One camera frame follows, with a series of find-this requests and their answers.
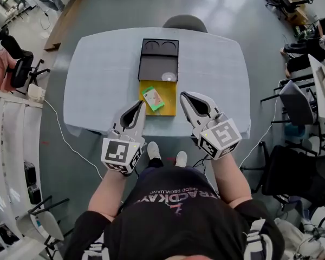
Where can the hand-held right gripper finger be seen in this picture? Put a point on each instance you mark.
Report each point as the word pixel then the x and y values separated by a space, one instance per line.
pixel 191 115
pixel 211 104

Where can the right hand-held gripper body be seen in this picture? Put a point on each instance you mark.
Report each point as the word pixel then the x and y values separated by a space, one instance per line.
pixel 222 137

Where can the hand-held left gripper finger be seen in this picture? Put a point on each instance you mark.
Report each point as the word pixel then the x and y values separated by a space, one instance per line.
pixel 121 123
pixel 140 123

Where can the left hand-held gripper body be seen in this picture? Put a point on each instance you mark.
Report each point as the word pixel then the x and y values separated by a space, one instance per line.
pixel 116 150

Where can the green small box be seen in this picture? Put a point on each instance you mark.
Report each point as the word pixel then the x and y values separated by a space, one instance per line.
pixel 153 97

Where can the black compartment tray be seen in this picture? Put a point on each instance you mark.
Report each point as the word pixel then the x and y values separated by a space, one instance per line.
pixel 157 64

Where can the person's right forearm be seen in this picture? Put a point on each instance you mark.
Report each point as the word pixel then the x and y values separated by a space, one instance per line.
pixel 233 183

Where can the person's left forearm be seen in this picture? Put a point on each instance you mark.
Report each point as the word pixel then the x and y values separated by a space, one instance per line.
pixel 108 196

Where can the white power adapter with cable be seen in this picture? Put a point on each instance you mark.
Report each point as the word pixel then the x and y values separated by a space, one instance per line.
pixel 36 93

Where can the person's white left shoe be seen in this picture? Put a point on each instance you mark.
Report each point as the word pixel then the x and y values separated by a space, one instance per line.
pixel 153 150

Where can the person's white shoe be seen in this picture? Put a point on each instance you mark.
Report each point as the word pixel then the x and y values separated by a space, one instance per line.
pixel 153 150
pixel 181 159

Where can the person's white right shoe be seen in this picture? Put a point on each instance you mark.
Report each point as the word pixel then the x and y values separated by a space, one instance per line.
pixel 181 159

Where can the light blue tablecloth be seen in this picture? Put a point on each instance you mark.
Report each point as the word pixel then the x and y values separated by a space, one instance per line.
pixel 103 77

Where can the teal container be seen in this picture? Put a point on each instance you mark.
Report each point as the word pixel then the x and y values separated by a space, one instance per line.
pixel 293 130

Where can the black case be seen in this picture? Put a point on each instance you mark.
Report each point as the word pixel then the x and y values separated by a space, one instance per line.
pixel 29 173
pixel 34 194

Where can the person's black t-shirt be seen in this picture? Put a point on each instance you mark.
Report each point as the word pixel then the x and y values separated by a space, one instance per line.
pixel 178 226

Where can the brown cardboard piece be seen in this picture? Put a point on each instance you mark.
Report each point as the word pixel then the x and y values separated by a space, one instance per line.
pixel 52 47

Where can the white partition panel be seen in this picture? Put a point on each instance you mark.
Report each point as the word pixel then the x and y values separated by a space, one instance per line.
pixel 13 158

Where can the black office chair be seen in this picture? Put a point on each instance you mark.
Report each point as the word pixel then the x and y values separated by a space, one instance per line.
pixel 20 66

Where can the pink garment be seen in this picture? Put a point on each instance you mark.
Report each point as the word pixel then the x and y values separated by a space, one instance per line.
pixel 2 69

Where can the grey chair with black frame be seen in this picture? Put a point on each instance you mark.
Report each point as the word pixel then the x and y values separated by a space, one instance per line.
pixel 296 104

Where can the white chair with black frame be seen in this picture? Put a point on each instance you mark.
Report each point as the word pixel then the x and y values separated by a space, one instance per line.
pixel 44 221

